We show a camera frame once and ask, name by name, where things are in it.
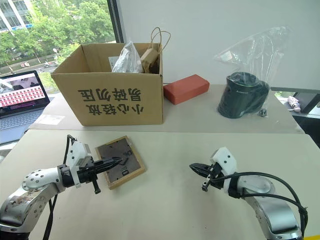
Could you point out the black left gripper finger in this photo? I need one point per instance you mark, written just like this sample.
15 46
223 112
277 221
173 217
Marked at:
107 168
110 160

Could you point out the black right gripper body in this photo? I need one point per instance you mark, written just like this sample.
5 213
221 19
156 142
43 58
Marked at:
217 175

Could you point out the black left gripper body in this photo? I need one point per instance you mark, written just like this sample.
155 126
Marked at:
86 175

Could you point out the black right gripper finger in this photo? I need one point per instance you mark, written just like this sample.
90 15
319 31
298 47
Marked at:
200 166
202 173

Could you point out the wooden picture frame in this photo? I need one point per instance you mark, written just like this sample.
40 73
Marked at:
130 172

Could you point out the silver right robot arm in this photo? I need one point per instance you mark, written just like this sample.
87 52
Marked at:
270 207

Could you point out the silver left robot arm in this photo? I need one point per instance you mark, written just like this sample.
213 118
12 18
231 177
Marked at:
37 180

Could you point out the laptop computer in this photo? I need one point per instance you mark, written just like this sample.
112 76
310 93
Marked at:
17 120

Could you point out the printed cardboard box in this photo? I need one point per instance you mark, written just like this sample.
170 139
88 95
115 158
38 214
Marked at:
112 100

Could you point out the small dark round part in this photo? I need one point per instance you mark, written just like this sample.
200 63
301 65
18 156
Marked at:
262 112

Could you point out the black round appliance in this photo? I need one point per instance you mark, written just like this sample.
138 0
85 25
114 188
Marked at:
237 97

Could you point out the red rectangular block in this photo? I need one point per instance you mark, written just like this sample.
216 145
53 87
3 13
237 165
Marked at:
186 87

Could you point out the grey plastic bag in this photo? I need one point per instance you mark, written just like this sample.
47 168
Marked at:
127 61

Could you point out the dark side desk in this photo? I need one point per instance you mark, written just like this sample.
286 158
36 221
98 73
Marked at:
308 101

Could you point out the clear plastic bag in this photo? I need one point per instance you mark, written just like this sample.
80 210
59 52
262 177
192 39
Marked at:
265 50

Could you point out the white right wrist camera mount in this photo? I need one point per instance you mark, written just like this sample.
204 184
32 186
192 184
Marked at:
226 160

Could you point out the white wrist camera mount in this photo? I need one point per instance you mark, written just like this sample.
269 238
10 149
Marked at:
226 160
76 151

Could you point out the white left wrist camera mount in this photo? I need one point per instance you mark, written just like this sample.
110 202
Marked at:
76 151

